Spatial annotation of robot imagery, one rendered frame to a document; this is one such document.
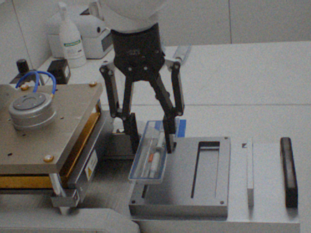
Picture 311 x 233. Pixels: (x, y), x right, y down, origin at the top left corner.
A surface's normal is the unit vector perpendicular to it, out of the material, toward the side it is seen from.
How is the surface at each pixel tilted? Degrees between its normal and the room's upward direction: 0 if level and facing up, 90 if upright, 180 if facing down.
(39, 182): 90
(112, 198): 0
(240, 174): 0
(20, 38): 90
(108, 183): 0
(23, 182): 90
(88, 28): 86
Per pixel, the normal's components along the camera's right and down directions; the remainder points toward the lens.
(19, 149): -0.14, -0.85
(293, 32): -0.23, 0.53
